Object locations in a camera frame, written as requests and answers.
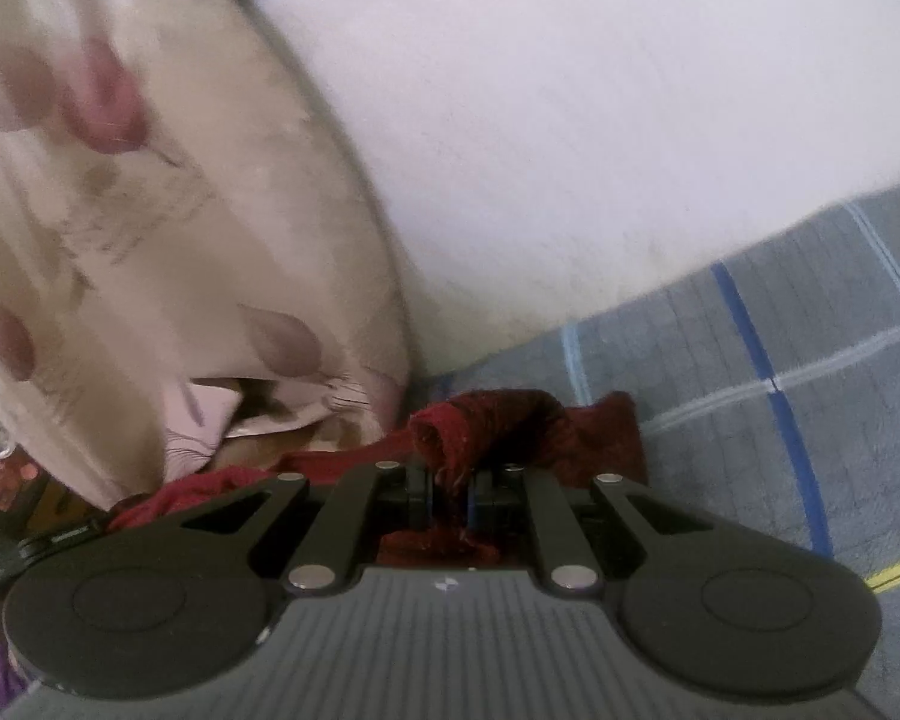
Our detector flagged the dark red knit sweater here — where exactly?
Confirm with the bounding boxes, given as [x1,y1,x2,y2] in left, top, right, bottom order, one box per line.
[105,388,650,571]

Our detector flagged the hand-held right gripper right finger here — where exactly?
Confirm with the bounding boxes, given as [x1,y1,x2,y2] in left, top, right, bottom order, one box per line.
[465,461,721,595]

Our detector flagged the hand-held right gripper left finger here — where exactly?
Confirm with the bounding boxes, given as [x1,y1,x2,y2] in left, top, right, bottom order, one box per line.
[169,459,440,595]

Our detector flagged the red patterned object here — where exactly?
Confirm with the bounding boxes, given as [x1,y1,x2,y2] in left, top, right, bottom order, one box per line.
[0,442,53,511]

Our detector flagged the blue plaid blanket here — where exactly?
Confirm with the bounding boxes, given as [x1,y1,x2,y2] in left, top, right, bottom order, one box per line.
[412,176,900,720]

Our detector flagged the beige leaf print curtain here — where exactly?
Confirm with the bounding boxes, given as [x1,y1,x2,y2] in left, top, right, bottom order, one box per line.
[0,0,421,518]

